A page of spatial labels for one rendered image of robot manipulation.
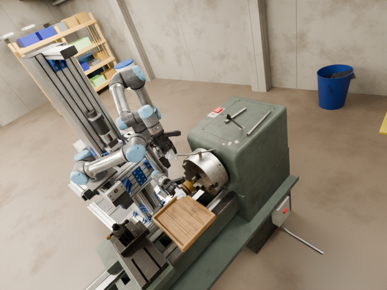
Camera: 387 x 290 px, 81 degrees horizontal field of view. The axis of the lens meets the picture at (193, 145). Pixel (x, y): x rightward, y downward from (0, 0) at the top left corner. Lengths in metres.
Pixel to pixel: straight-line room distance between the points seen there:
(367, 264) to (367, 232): 0.29
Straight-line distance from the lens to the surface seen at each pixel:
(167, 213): 1.71
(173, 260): 1.54
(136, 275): 1.48
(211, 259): 1.84
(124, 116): 1.34
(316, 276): 2.34
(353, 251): 2.48
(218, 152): 1.47
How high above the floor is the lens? 2.17
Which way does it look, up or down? 37 degrees down
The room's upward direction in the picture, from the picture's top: 20 degrees counter-clockwise
